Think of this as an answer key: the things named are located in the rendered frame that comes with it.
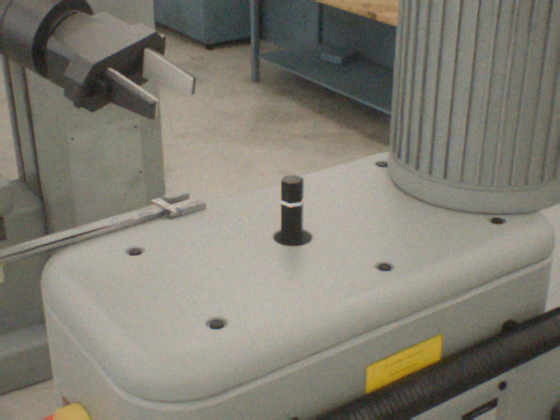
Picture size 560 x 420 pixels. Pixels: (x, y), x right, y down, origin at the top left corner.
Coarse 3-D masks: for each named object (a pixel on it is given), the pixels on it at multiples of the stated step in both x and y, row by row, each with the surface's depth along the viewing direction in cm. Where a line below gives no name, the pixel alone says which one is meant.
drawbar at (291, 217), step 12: (288, 180) 80; (300, 180) 80; (288, 192) 80; (300, 192) 80; (288, 216) 81; (300, 216) 82; (288, 228) 82; (300, 228) 82; (288, 240) 82; (300, 240) 83
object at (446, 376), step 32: (512, 320) 86; (544, 320) 86; (480, 352) 81; (512, 352) 82; (544, 352) 85; (416, 384) 77; (448, 384) 78; (480, 384) 81; (320, 416) 74; (352, 416) 73; (384, 416) 74
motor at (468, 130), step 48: (432, 0) 82; (480, 0) 79; (528, 0) 78; (432, 48) 84; (480, 48) 81; (528, 48) 80; (432, 96) 85; (480, 96) 83; (528, 96) 82; (432, 144) 87; (480, 144) 84; (528, 144) 85; (432, 192) 89; (480, 192) 86; (528, 192) 86
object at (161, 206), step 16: (176, 192) 91; (144, 208) 87; (160, 208) 87; (176, 208) 87; (192, 208) 88; (96, 224) 84; (112, 224) 84; (128, 224) 85; (32, 240) 81; (48, 240) 81; (64, 240) 81; (80, 240) 82; (0, 256) 78; (16, 256) 79
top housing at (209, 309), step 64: (256, 192) 92; (320, 192) 92; (384, 192) 92; (64, 256) 80; (128, 256) 80; (192, 256) 80; (256, 256) 80; (320, 256) 80; (384, 256) 80; (448, 256) 80; (512, 256) 83; (64, 320) 75; (128, 320) 71; (192, 320) 71; (256, 320) 71; (320, 320) 72; (384, 320) 75; (448, 320) 80; (64, 384) 80; (128, 384) 67; (192, 384) 66; (256, 384) 69; (320, 384) 73; (384, 384) 78
